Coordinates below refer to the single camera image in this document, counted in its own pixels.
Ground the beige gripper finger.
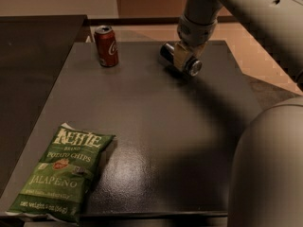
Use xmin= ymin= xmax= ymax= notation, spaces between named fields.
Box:
xmin=194 ymin=44 xmax=206 ymax=58
xmin=173 ymin=42 xmax=193 ymax=72

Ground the blue silver redbull can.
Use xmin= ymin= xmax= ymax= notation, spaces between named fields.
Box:
xmin=160 ymin=42 xmax=205 ymax=77

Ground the red coca-cola can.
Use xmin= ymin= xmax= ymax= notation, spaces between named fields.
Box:
xmin=94 ymin=25 xmax=118 ymax=67

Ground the green jalapeno chip bag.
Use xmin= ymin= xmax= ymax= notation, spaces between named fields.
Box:
xmin=7 ymin=124 xmax=114 ymax=224

